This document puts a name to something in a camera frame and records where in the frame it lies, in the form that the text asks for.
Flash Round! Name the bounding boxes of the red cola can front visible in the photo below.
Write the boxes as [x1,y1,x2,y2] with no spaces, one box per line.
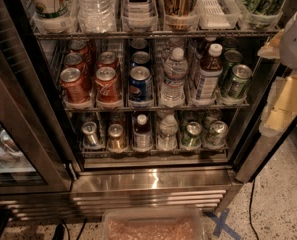
[95,67,121,103]

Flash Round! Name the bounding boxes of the green can middle front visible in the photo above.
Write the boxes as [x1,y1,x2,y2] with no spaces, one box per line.
[221,64,252,99]

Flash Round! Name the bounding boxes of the water bottle shelf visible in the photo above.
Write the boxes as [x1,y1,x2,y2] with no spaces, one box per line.
[161,47,188,102]
[157,114,178,151]

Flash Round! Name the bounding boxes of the blue tape cross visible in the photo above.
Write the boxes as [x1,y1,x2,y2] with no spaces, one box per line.
[205,208,241,240]

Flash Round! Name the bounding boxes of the white labelled bottle top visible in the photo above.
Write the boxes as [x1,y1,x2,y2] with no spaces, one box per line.
[122,0,156,30]

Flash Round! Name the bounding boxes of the red can back left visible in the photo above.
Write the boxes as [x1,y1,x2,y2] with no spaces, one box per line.
[68,40,92,67]

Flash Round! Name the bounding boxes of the water bottle middle shelf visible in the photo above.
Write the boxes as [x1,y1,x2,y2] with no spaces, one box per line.
[161,47,188,102]

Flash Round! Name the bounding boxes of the orange soda can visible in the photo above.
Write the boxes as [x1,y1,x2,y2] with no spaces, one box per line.
[109,112,126,126]
[108,124,127,150]

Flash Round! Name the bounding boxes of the orange soda can front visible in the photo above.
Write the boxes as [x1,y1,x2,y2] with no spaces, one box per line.
[108,124,127,150]

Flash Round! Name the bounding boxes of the open fridge door right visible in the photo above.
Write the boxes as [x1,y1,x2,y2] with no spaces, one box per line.
[235,0,297,184]

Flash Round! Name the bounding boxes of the tea bottle middle shelf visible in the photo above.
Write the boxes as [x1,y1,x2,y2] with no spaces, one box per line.
[193,43,223,100]

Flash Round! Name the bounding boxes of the clear plastic bin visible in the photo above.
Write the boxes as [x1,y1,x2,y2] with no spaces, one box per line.
[100,206,205,240]

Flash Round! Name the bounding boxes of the green can bottom right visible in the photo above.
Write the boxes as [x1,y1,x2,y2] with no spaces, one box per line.
[205,121,228,147]

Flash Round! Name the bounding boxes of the glass fridge door left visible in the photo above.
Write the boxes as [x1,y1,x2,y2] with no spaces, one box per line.
[0,0,72,195]

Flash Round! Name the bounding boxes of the blue pepsi can front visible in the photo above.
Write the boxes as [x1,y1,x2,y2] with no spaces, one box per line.
[129,66,152,102]

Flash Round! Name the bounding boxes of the brown tea bottle bottom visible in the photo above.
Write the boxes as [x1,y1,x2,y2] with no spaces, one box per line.
[134,114,152,151]

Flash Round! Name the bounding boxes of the green can middle behind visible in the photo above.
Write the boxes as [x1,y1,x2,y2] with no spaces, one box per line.
[218,49,243,86]

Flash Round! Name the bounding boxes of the water bottle bottom shelf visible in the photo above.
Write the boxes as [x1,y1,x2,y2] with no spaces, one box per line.
[157,114,178,151]

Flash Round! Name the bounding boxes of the clear water bottle top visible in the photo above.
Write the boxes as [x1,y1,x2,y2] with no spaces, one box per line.
[77,0,116,33]

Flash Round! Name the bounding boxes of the blue pepsi can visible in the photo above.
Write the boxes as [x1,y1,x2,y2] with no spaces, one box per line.
[130,38,149,54]
[129,66,152,102]
[131,51,151,69]

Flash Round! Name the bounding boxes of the green can bottom front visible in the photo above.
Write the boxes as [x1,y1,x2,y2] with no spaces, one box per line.
[181,121,202,149]

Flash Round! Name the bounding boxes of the black cables left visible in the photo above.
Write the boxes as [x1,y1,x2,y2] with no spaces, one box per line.
[51,218,88,240]

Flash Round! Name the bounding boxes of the red cola can behind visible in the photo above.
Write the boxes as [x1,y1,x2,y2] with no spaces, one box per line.
[98,51,120,71]

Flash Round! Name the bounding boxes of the red cola can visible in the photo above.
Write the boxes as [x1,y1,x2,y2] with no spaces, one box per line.
[95,67,121,103]
[98,51,120,71]

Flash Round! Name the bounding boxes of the stainless steel fridge cabinet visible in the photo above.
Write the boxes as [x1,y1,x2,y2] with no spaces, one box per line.
[0,0,297,220]

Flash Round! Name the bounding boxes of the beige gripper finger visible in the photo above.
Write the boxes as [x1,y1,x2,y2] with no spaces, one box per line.
[257,29,284,59]
[259,73,297,137]

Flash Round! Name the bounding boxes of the empty white plastic tray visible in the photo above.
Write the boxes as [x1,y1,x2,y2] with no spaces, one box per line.
[196,0,240,30]

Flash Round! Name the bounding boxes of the white green can top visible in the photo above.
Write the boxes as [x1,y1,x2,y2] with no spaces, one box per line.
[25,0,76,20]

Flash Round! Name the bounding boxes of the orange soda can behind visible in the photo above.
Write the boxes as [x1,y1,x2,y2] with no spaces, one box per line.
[109,112,126,126]

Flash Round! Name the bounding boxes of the black cable right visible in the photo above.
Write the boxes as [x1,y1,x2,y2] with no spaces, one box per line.
[248,179,260,240]

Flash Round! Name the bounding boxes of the silver can bottom left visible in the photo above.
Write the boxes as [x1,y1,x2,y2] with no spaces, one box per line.
[81,122,100,146]

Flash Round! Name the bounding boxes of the red can front left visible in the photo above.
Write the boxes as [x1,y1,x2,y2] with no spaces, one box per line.
[60,67,90,103]

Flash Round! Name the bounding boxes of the blue pepsi can back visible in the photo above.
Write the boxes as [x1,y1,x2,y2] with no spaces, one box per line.
[130,38,149,54]

